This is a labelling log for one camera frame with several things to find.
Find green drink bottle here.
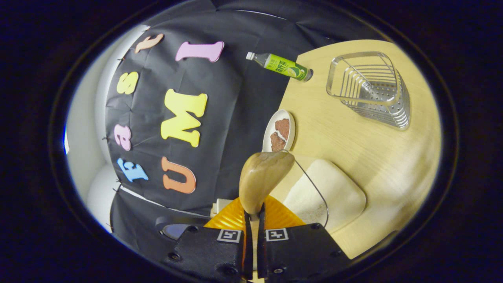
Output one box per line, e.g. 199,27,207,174
246,51,314,82

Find glass bowl of rice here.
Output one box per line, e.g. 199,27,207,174
271,149,367,233

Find white round plate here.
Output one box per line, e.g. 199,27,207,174
262,109,296,153

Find metal wire chopstick holder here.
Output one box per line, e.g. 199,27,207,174
326,51,411,131

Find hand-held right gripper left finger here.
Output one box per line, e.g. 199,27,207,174
161,197,254,283

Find wooden spoon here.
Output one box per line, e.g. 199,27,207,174
239,151,296,216

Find dark grey rice cooker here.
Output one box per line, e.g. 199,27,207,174
155,215,213,241

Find white toaster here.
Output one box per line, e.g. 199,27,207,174
212,198,233,217

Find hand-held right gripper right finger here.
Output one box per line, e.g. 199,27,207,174
257,195,352,281

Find brown meat piece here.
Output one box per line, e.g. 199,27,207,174
274,118,290,141
270,132,286,152

